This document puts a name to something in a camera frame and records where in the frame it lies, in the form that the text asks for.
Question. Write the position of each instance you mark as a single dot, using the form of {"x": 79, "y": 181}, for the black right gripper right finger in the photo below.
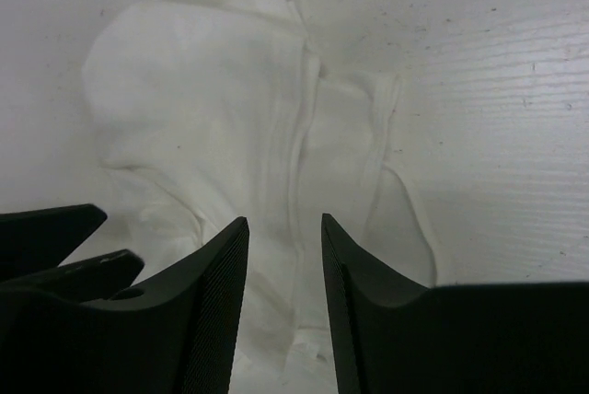
{"x": 392, "y": 335}

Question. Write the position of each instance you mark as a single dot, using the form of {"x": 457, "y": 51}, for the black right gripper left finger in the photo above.
{"x": 174, "y": 332}

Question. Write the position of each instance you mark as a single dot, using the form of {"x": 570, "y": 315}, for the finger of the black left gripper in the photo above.
{"x": 97, "y": 278}
{"x": 37, "y": 240}

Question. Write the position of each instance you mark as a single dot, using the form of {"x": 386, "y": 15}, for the white tank top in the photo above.
{"x": 207, "y": 112}

